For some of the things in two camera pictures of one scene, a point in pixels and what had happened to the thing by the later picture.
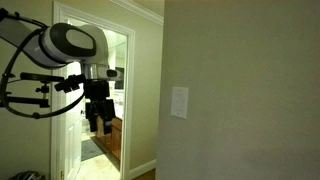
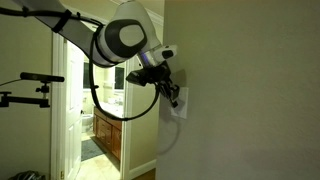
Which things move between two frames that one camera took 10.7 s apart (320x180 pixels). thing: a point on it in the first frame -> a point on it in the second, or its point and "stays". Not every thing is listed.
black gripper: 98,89 -> 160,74
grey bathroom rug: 89,150 stays
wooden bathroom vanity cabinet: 112,141 stays
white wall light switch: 179,102 stays
